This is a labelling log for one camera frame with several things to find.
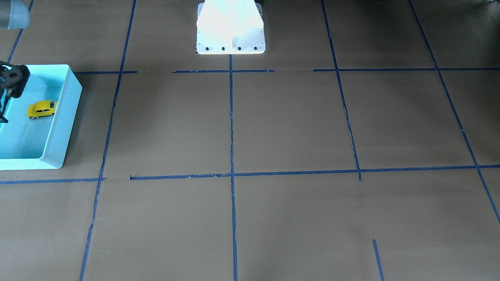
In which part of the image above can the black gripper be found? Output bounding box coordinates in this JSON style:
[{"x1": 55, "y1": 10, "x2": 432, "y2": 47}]
[{"x1": 0, "y1": 62, "x2": 30, "y2": 123}]

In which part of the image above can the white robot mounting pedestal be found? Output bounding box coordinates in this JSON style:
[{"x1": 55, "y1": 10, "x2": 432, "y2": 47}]
[{"x1": 195, "y1": 0, "x2": 266, "y2": 55}]

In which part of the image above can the light blue plastic bin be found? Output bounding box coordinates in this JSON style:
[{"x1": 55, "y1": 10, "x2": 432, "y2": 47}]
[{"x1": 0, "y1": 64, "x2": 82, "y2": 171}]

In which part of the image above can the yellow beetle toy car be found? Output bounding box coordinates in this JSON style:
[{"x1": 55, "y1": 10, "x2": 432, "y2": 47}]
[{"x1": 27, "y1": 100, "x2": 58, "y2": 119}]

